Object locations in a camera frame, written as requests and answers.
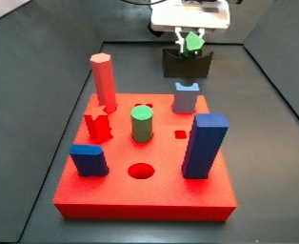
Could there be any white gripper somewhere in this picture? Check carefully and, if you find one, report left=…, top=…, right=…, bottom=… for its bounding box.
left=151, top=0, right=231, bottom=53

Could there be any green three prong object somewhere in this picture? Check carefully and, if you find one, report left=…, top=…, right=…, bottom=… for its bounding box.
left=180, top=31, right=204, bottom=57

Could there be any black curved fixture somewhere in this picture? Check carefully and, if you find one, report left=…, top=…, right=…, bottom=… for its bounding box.
left=163, top=49, right=214, bottom=78

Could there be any red peg board block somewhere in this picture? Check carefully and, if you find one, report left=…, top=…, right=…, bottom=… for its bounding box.
left=54, top=93, right=238, bottom=221

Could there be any light blue notched block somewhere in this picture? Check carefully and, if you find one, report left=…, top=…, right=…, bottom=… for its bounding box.
left=174, top=82, right=200, bottom=113

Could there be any salmon octagonal tall peg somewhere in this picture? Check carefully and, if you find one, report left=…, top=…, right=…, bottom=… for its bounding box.
left=91, top=52, right=118, bottom=113

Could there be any green cylinder peg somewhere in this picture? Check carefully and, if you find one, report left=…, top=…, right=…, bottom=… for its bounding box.
left=131, top=105, right=154, bottom=143

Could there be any tall dark blue block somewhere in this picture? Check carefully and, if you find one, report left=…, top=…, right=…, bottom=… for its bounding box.
left=182, top=113, right=230, bottom=179

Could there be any red star peg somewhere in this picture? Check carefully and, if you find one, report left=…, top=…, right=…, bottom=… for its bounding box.
left=84, top=106, right=114, bottom=143

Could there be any short dark blue peg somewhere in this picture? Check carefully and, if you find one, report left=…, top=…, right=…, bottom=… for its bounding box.
left=70, top=144, right=110, bottom=177

